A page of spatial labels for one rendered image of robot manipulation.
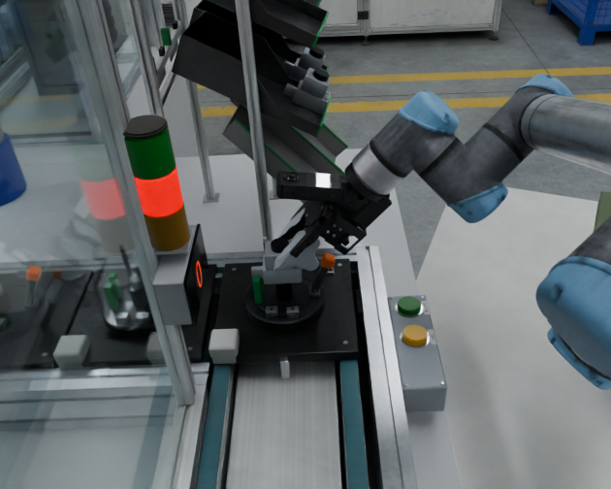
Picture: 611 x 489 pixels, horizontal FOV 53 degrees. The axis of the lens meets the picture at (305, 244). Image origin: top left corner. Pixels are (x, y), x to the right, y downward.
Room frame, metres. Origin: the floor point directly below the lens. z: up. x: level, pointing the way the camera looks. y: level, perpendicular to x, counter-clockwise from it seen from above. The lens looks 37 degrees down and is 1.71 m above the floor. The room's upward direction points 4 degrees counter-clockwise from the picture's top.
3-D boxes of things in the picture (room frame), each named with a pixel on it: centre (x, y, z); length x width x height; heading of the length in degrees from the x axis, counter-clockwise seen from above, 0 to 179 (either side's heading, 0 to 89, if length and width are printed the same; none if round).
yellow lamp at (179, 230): (0.61, 0.17, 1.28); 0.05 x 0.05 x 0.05
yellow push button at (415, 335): (0.71, -0.17, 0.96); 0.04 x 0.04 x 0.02
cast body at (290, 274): (0.80, 0.05, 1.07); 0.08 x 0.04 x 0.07; 88
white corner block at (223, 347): (0.70, 0.14, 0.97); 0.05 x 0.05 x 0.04; 88
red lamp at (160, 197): (0.61, 0.17, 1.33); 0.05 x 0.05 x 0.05
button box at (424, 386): (0.71, -0.17, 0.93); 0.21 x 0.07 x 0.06; 178
